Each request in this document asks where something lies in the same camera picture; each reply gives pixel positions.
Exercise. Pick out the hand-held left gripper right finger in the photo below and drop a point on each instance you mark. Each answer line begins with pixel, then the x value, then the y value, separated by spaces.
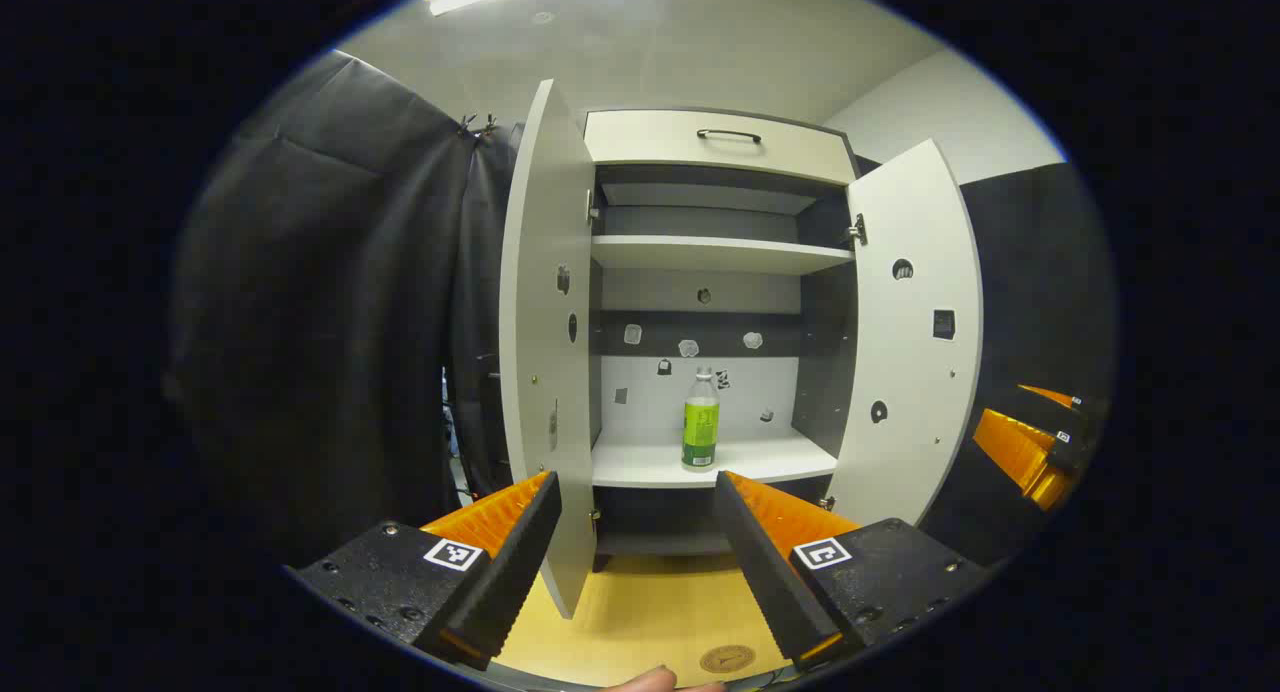
pixel 770 582

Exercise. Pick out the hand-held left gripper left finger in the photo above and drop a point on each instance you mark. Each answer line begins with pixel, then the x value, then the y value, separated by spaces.
pixel 515 572

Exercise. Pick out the white and grey cabinet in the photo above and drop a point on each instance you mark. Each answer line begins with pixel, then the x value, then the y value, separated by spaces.
pixel 700 254

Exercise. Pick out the green label clear bottle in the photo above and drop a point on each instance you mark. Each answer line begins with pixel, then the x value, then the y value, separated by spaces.
pixel 700 422

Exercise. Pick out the white cabinet door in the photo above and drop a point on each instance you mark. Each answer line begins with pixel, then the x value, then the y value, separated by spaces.
pixel 910 372
pixel 540 322

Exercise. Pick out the white cabinet drawer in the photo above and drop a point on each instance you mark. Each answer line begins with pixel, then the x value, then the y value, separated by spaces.
pixel 640 137

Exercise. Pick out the black backdrop cloth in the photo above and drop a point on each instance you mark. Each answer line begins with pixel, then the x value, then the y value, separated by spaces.
pixel 330 322

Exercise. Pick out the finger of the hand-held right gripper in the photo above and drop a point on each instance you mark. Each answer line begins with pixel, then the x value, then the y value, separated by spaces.
pixel 1015 452
pixel 1060 417

